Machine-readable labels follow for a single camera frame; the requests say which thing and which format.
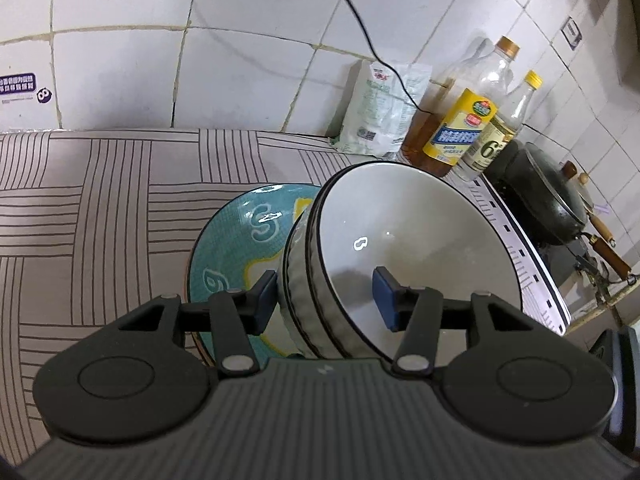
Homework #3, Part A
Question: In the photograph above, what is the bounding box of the black wok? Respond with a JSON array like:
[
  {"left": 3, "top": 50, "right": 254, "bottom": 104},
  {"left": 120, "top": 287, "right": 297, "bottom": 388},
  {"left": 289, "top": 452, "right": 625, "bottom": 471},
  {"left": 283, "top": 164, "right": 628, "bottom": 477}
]
[{"left": 487, "top": 142, "right": 634, "bottom": 279}]

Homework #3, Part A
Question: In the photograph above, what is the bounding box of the white bowl with black rim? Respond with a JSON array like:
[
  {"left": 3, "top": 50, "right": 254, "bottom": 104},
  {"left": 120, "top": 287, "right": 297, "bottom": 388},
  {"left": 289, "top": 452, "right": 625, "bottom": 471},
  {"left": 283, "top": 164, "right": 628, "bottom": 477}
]
[{"left": 281, "top": 161, "right": 524, "bottom": 361}]

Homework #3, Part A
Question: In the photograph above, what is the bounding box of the glass wok lid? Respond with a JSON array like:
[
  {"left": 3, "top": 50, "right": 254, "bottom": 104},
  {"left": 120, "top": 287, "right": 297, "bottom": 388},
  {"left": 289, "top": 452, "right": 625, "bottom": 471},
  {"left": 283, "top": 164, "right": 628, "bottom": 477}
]
[{"left": 522, "top": 142, "right": 594, "bottom": 224}]

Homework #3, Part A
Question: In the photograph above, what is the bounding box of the white plastic bag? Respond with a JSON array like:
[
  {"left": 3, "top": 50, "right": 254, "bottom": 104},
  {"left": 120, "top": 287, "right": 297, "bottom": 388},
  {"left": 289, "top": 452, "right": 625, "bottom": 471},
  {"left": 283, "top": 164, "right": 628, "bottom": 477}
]
[{"left": 332, "top": 59, "right": 434, "bottom": 157}]

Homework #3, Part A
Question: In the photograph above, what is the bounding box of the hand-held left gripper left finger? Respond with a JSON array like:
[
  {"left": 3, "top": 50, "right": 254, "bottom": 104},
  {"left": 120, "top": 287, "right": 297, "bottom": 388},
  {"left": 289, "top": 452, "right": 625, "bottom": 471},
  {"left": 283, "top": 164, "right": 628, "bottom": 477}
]
[{"left": 118, "top": 270, "right": 279, "bottom": 379}]

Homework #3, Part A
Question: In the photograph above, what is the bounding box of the purple wall sticker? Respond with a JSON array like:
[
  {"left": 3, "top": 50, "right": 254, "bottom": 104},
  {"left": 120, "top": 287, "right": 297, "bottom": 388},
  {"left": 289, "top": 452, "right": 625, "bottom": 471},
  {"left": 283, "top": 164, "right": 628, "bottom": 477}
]
[{"left": 0, "top": 72, "right": 54, "bottom": 107}]

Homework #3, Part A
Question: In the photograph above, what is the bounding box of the striped table mat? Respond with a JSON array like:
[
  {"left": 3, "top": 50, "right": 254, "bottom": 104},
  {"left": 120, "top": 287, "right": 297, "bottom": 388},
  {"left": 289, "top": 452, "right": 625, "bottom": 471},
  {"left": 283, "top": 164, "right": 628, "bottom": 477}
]
[{"left": 0, "top": 127, "right": 572, "bottom": 363}]

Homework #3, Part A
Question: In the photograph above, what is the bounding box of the blue plate with egg print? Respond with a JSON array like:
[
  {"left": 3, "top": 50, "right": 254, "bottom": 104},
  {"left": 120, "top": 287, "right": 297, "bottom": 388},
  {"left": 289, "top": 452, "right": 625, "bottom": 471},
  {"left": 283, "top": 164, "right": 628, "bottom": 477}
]
[{"left": 185, "top": 183, "right": 326, "bottom": 361}]

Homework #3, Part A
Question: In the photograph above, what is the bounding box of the gas stove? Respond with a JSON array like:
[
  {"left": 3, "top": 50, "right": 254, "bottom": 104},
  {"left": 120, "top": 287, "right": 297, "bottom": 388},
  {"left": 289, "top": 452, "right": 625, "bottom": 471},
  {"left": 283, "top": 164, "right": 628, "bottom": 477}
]
[{"left": 537, "top": 237, "right": 640, "bottom": 323}]

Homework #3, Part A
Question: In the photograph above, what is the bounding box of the black cable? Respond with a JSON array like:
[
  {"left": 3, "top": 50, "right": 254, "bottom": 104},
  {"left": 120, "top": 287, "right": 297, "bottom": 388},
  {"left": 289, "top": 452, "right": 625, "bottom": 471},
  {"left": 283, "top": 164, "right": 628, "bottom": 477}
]
[{"left": 316, "top": 0, "right": 437, "bottom": 112}]

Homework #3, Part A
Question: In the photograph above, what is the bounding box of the yellow cap vinegar bottle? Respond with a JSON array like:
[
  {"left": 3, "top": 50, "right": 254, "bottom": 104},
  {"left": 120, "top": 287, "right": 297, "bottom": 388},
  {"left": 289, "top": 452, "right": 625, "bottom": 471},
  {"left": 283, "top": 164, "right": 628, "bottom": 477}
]
[{"left": 457, "top": 70, "right": 545, "bottom": 181}]

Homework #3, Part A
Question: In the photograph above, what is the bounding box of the amber oil bottle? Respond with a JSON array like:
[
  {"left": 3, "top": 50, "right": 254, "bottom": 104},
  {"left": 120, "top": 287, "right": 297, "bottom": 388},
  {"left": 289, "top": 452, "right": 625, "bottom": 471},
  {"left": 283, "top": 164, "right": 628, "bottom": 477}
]
[{"left": 400, "top": 37, "right": 496, "bottom": 177}]

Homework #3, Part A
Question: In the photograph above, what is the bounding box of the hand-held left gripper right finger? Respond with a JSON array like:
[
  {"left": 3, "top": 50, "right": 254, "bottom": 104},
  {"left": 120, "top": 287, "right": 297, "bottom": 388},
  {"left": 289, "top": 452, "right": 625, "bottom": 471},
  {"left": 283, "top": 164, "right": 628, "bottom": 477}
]
[{"left": 372, "top": 267, "right": 539, "bottom": 377}]

